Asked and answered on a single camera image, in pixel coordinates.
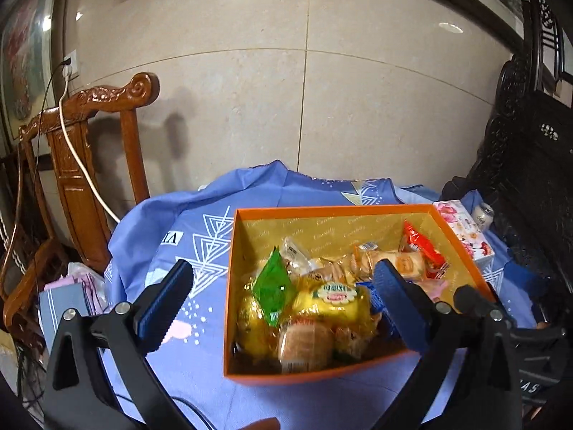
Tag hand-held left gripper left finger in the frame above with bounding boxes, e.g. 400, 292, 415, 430
42, 259, 195, 430

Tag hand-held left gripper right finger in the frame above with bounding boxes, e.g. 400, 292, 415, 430
371, 260, 524, 430

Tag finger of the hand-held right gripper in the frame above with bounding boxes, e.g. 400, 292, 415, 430
453, 284, 499, 323

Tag pink rice cracker packet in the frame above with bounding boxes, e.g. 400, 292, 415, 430
309, 257, 359, 285
418, 278, 449, 301

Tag long rice cracker packet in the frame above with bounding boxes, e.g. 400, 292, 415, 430
367, 248, 427, 281

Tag brown cake packet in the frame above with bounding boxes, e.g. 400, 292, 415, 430
333, 322, 379, 361

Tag short rice cracker packet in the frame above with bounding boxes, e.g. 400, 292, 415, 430
351, 242, 381, 274

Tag yellow cake packet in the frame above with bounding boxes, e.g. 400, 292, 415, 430
291, 278, 374, 328

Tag red chip bag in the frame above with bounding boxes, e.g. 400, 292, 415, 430
400, 220, 448, 278

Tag plain yellow snack packet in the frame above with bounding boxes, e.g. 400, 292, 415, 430
235, 293, 280, 361

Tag brown bun packet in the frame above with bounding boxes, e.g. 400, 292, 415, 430
276, 318, 334, 373

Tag orange cardboard box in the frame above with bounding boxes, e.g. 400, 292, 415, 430
222, 204, 497, 386

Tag green snack packet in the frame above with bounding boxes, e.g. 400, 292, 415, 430
251, 246, 297, 328

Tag clear white snack packet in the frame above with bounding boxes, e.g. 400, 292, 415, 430
282, 236, 314, 274

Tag person's left hand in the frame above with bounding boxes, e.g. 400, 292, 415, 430
237, 417, 282, 430

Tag floral tissue pack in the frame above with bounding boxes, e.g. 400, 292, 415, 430
432, 200, 497, 274

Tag blue printed tablecloth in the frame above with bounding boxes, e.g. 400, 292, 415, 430
105, 160, 544, 430

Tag white drink can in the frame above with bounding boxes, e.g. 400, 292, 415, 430
472, 204, 495, 233

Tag folded blue checked cloth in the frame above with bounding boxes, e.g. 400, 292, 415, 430
38, 284, 97, 350

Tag wooden armchair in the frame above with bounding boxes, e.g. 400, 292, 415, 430
0, 143, 68, 350

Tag dark carved wooden bench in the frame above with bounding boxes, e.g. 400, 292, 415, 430
441, 0, 573, 323

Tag carved wooden chair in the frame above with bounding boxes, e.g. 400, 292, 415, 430
18, 72, 161, 274

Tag red floral framed painting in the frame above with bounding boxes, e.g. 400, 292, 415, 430
0, 0, 61, 133

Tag black cable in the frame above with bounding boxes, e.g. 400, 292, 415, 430
114, 394, 218, 430

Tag white cable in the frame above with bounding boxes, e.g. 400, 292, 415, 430
57, 65, 121, 225

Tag white wall outlet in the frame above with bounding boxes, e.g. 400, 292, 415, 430
60, 51, 81, 80

